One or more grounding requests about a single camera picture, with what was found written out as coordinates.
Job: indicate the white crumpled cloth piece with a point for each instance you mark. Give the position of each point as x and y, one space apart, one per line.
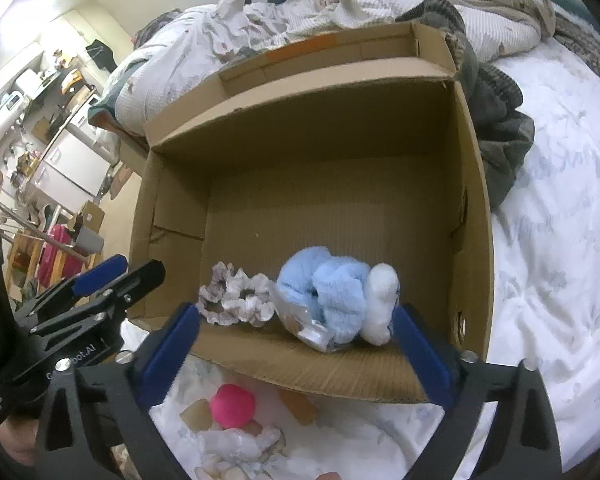
237 454

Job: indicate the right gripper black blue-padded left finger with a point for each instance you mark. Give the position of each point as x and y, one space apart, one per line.
162 354

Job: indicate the small cardboard box on floor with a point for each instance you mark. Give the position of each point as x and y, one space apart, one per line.
92 216

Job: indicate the white cabinet unit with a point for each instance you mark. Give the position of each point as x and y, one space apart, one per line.
70 173

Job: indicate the dark olive green garment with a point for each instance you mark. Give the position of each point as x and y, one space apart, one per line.
504 134

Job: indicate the beige patterned crumpled blanket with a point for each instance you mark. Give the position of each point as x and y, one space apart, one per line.
494 28

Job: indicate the white floral bed duvet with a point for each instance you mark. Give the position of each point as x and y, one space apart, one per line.
547 293

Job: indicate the tan foam block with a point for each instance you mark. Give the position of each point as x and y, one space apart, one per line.
197 417

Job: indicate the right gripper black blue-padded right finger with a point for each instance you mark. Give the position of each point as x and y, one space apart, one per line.
435 362

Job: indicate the red bag on rack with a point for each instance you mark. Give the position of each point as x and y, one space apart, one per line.
72 266

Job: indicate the clear crinkled plastic wrapper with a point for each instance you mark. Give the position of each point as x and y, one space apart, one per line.
298 321

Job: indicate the pink pom-pom ball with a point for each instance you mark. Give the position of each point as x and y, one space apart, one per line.
232 406

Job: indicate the pale pink fabric scrunchie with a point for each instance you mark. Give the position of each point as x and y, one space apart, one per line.
233 297

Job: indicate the person's left hand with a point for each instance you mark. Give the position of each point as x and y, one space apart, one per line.
18 439

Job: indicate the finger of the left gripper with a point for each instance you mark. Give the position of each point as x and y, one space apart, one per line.
122 293
64 295

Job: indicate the light blue plush toy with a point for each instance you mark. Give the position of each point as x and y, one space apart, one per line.
348 296

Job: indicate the open brown cardboard box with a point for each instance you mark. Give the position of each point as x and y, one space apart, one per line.
359 141

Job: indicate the white washing machine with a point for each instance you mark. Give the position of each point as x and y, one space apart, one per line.
103 142

